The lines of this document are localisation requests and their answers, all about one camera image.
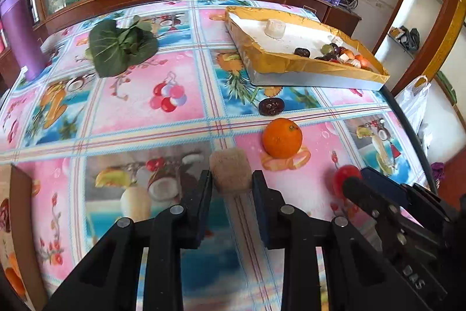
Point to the white plastic bag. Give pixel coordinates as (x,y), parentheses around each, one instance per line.
(413,99)

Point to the dark small date by box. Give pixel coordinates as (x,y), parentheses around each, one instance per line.
(271,106)

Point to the gold foil box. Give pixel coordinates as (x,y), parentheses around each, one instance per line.
(309,54)

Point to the large dried red date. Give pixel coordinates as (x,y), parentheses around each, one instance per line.
(5,216)

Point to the beige block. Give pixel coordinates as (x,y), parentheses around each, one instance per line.
(231,170)

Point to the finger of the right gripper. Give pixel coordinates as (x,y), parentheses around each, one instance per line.
(416,200)
(394,226)

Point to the orange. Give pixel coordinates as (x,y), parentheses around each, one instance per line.
(15,282)
(282,138)

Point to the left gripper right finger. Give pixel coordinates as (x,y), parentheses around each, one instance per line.
(357,277)

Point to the fruit pattern tablecloth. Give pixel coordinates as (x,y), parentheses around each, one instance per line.
(98,149)

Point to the red tomato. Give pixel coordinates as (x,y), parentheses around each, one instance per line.
(341,175)

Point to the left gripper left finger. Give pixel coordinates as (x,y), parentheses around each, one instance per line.
(107,277)

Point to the green leafy vegetable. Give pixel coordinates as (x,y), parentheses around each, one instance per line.
(112,50)

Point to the purple thermos bottle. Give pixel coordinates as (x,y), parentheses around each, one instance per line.
(17,21)

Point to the brown cardboard tray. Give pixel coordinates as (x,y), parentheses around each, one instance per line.
(17,247)

